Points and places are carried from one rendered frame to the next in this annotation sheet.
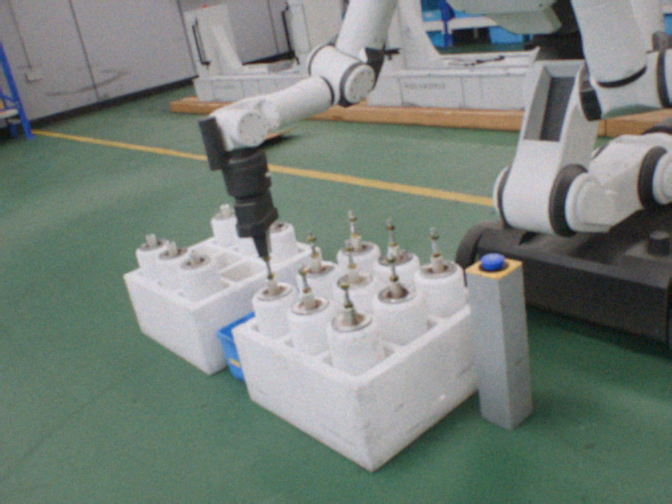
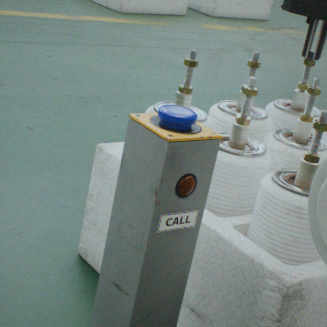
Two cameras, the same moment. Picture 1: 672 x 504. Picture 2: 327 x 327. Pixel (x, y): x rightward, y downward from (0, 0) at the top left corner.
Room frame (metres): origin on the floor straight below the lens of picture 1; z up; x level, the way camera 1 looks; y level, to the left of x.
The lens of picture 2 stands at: (0.99, -0.98, 0.54)
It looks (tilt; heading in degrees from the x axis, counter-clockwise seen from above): 21 degrees down; 87
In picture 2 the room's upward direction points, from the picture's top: 12 degrees clockwise
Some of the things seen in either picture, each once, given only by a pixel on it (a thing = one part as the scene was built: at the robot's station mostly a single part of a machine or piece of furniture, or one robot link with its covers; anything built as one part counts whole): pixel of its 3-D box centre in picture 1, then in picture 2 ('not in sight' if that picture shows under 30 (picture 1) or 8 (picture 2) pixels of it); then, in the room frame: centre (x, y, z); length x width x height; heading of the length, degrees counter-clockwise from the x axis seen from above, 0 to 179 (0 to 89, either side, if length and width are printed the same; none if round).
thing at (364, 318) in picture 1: (351, 321); (180, 112); (1.06, 0.00, 0.25); 0.08 x 0.08 x 0.01
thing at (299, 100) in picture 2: (272, 286); (299, 101); (1.25, 0.14, 0.26); 0.02 x 0.02 x 0.03
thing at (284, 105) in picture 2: (274, 292); (297, 109); (1.25, 0.14, 0.25); 0.08 x 0.08 x 0.01
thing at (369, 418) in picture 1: (367, 350); (270, 244); (1.23, -0.03, 0.09); 0.39 x 0.39 x 0.18; 37
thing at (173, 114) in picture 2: (493, 263); (177, 119); (1.04, -0.26, 0.32); 0.04 x 0.04 x 0.02
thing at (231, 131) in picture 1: (234, 142); not in sight; (1.23, 0.15, 0.57); 0.11 x 0.11 x 0.11; 35
